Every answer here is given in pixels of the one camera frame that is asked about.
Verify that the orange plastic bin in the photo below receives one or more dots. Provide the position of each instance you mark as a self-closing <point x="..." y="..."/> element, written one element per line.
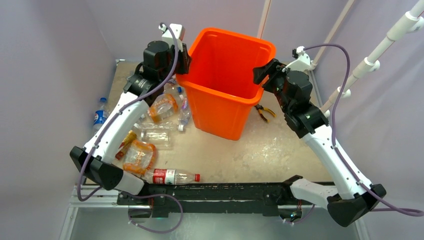
<point x="219" y="85"/>

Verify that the pepsi label bottle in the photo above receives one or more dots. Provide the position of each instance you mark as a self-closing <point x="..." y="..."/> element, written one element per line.
<point x="100" y="115"/>

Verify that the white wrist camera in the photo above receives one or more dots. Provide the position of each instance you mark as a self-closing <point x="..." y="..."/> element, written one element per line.
<point x="173" y="34"/>
<point x="302" y="61"/>

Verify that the small clear white-cap bottle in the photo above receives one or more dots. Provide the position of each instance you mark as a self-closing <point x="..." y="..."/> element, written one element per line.
<point x="185" y="113"/>

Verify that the large clear plastic bottle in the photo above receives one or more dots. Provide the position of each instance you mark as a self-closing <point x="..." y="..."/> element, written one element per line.
<point x="159" y="134"/>

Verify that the white pvc pipe frame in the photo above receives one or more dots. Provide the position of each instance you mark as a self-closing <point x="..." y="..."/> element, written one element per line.
<point x="366" y="29"/>

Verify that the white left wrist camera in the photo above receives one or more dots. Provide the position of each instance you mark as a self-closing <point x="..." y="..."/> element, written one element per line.
<point x="173" y="34"/>

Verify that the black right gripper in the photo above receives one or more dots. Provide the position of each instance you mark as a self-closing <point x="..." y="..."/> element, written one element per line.
<point x="259" y="73"/>

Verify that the crushed orange label bottle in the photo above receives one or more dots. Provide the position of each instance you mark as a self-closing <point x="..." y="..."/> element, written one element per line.
<point x="140" y="157"/>

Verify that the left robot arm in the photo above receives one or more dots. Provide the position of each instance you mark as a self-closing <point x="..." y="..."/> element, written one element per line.
<point x="94" y="161"/>

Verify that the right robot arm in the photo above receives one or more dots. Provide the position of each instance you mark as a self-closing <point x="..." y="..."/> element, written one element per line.
<point x="353" y="195"/>

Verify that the red label cola bottle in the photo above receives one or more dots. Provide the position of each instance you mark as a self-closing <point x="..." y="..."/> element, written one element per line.
<point x="171" y="177"/>

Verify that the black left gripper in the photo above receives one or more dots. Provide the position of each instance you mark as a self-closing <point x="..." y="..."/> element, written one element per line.
<point x="185" y="59"/>

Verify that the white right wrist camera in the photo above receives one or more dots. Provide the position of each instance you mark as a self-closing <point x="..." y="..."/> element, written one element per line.
<point x="302" y="61"/>

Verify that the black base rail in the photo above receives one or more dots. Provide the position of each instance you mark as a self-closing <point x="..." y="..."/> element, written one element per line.
<point x="269" y="199"/>

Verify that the orange label clear bottle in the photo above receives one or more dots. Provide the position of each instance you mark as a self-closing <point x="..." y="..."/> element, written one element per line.
<point x="165" y="106"/>

